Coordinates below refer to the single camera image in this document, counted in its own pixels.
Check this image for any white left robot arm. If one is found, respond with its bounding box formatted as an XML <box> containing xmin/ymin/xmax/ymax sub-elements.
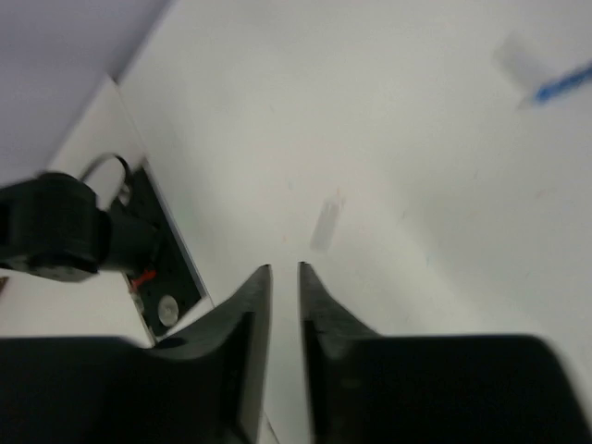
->
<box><xmin>1</xmin><ymin>172</ymin><xmax>158</xmax><ymax>282</ymax></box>

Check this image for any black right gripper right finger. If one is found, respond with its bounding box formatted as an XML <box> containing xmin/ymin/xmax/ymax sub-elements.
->
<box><xmin>298</xmin><ymin>262</ymin><xmax>591</xmax><ymax>443</ymax></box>

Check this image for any small clear plastic piece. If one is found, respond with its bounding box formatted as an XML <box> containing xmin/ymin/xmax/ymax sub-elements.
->
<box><xmin>493</xmin><ymin>35</ymin><xmax>554</xmax><ymax>93</ymax></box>

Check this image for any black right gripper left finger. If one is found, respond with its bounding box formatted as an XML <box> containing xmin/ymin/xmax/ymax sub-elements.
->
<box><xmin>1</xmin><ymin>265</ymin><xmax>272</xmax><ymax>443</ymax></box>

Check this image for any clear plastic cap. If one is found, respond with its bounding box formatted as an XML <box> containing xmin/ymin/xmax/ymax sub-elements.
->
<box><xmin>310</xmin><ymin>194</ymin><xmax>345</xmax><ymax>252</ymax></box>

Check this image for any blue gel pen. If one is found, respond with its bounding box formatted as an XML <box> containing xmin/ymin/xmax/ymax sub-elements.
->
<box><xmin>530</xmin><ymin>63</ymin><xmax>591</xmax><ymax>105</ymax></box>

